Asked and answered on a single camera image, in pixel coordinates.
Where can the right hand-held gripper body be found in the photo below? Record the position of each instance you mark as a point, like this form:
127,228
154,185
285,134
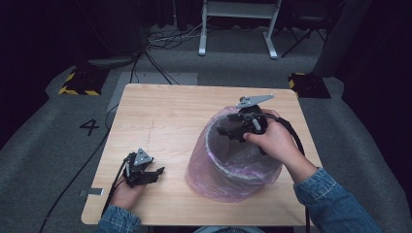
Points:
249,119

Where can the person's left hand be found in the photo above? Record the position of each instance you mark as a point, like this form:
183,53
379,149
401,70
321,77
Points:
126,195

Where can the green plastic bucket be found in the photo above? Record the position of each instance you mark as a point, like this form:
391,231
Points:
223,168

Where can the grey curtain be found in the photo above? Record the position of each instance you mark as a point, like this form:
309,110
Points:
343,35

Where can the person's right hand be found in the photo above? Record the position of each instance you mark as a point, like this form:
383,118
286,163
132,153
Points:
278,142

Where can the black yellow striped base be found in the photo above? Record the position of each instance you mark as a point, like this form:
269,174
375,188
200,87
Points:
84,82
309,85

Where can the person's jeans lap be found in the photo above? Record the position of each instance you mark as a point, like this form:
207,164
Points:
228,230

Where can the grey flat base plate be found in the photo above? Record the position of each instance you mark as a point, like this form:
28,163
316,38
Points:
110,61

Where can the grey tape strip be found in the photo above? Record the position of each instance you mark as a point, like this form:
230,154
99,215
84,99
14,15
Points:
92,192

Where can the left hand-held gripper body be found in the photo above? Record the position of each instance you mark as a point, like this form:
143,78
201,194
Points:
141,161

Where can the pink plastic bag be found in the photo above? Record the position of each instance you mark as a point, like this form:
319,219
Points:
233,184

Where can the white metal stand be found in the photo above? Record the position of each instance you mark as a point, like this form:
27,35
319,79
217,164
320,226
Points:
239,9

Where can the black tripod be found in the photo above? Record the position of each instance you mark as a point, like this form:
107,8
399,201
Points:
304,35

